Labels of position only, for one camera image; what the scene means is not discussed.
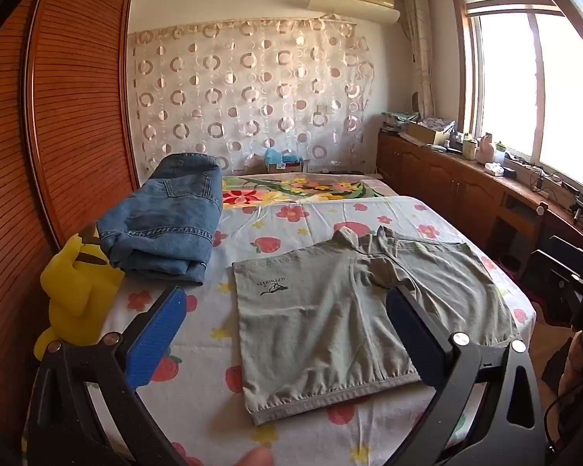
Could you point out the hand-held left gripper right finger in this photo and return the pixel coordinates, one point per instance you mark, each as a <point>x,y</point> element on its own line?
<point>418,344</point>

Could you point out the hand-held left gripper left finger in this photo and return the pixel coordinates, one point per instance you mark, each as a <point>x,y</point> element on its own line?
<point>156,337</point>

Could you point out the grey pants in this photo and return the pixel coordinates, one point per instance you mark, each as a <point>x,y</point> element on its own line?
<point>330,310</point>

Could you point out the yellow plush toy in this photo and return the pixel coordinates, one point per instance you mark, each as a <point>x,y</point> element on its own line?
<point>77,291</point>

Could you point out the folded blue jeans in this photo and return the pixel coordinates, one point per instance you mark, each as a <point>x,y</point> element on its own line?
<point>167,218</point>

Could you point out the wooden side cabinet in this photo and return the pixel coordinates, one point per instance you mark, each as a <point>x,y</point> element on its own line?
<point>447,179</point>

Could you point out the bed with floral sheet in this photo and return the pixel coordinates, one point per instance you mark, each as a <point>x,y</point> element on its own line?
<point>282,223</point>

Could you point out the pink figurine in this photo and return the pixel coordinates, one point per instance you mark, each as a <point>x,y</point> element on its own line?
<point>487,150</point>

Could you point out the floral pink blanket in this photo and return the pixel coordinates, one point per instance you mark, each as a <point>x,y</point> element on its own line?
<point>311,187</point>

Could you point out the white jar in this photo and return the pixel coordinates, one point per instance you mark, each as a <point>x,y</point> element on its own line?
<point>469,149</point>

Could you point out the open cardboard box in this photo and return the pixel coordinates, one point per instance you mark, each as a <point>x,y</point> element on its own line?
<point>425,133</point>

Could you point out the small cardboard box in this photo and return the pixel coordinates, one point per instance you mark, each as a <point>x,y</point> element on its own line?
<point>286,167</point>

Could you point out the blue plastic bag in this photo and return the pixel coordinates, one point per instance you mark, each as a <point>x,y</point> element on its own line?
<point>274,155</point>

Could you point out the wooden framed window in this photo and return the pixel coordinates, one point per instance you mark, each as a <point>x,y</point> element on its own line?
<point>534,87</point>

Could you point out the patterned cloth pile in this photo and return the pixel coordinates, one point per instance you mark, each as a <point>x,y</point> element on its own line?
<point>398,119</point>

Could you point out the wooden slatted wardrobe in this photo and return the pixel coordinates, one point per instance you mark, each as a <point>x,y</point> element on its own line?
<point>73,107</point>

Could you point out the circle patterned sheer curtain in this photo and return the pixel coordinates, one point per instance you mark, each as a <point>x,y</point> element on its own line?
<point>248,97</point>

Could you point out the beige tied window curtain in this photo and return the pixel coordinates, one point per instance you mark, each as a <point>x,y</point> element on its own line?
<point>420,48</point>

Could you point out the white air deflector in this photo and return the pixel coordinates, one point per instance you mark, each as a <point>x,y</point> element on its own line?
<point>354,8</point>

